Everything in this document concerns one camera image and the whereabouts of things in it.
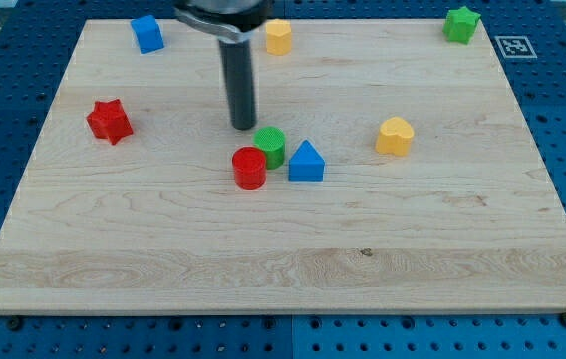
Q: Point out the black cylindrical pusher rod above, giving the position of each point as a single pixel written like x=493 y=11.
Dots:
x=238 y=77

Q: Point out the yellow heart block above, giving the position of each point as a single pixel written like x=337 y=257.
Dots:
x=394 y=137

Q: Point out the yellow hexagon block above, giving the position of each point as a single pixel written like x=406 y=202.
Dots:
x=278 y=37

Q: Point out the blue cube block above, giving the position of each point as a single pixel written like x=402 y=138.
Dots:
x=148 y=33

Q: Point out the green cylinder block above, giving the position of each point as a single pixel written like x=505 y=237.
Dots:
x=271 y=141

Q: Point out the red cylinder block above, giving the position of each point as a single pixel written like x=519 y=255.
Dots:
x=249 y=168

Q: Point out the blue triangle block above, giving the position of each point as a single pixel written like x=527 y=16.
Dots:
x=306 y=164

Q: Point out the red star block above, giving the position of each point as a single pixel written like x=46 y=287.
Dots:
x=108 y=120

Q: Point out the wooden board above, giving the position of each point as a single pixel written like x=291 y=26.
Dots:
x=468 y=222

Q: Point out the green star block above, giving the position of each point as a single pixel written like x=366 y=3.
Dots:
x=460 y=25

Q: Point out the white fiducial marker tag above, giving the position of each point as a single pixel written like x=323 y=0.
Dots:
x=515 y=47

